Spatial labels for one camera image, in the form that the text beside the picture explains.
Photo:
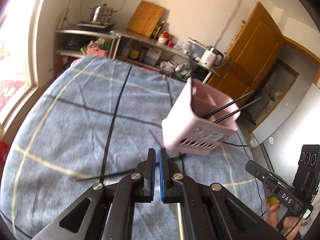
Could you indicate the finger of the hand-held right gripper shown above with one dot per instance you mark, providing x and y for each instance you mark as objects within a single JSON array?
[{"x": 260, "y": 173}]

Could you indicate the red patterned rug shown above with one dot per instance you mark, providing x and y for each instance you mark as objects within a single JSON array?
[{"x": 10, "y": 92}]

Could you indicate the black kitchen appliance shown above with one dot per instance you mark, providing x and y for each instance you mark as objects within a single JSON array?
[{"x": 71, "y": 42}]

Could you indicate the black induction cooker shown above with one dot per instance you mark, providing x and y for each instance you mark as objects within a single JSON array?
[{"x": 95, "y": 25}]

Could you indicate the green oil bottle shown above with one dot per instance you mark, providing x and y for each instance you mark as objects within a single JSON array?
[{"x": 155, "y": 31}]

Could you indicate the red lidded jar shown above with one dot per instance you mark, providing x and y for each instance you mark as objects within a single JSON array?
[{"x": 163, "y": 38}]

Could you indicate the clear plastic lidded container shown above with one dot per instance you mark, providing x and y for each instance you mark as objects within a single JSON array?
[{"x": 196, "y": 50}]

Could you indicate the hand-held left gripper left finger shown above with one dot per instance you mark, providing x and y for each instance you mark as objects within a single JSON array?
[{"x": 150, "y": 177}]

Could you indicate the crumpled plastic bags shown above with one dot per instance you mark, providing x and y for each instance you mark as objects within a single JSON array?
[{"x": 172, "y": 67}]

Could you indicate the bamboo cutting board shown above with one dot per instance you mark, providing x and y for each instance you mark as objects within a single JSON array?
[{"x": 146, "y": 18}]

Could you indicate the small steel shelf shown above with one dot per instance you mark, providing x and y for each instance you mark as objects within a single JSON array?
[{"x": 75, "y": 31}]

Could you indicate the wooden door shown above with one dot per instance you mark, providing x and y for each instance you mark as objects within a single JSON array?
[{"x": 250, "y": 50}]

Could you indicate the clear glass cup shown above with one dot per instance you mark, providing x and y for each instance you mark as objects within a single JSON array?
[{"x": 178, "y": 44}]

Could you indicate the translucent white canister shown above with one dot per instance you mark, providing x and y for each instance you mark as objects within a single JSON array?
[{"x": 152, "y": 57}]

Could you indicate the pink plastic utensil basket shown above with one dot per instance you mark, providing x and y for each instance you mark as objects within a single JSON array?
[{"x": 180, "y": 125}]

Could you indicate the white window frame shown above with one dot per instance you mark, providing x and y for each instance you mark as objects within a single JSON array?
[{"x": 35, "y": 42}]

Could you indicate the white electric kettle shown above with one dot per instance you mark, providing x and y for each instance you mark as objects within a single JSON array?
[{"x": 208, "y": 58}]

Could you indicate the beige power strip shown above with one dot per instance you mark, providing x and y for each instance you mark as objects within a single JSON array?
[{"x": 63, "y": 20}]

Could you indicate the blue plaid tablecloth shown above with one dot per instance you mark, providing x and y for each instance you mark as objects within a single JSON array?
[{"x": 75, "y": 130}]

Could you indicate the stainless steel table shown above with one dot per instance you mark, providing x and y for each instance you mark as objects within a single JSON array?
[{"x": 140, "y": 36}]

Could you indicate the stainless steel steamer pot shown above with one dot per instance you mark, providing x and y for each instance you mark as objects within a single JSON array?
[{"x": 102, "y": 13}]

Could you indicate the brown sauce bottle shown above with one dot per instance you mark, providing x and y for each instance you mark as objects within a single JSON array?
[{"x": 134, "y": 53}]

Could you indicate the small red jar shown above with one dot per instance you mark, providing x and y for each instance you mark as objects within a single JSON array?
[{"x": 170, "y": 41}]

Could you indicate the red plastic bag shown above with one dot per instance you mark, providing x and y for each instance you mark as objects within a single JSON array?
[{"x": 3, "y": 152}]

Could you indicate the wooden door frame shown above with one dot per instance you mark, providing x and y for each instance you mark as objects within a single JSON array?
[{"x": 300, "y": 47}]

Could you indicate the pink woven basket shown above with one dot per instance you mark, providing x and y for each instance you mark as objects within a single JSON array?
[{"x": 97, "y": 52}]

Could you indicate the white refrigerator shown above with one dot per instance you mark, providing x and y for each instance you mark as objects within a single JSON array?
[{"x": 287, "y": 130}]

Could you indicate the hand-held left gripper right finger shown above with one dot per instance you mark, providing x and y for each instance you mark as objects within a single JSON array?
[{"x": 163, "y": 177}]

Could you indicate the dark glass bottle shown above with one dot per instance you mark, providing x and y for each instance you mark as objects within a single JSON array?
[{"x": 161, "y": 30}]

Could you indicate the person's right hand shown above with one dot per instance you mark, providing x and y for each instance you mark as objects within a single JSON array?
[{"x": 272, "y": 217}]

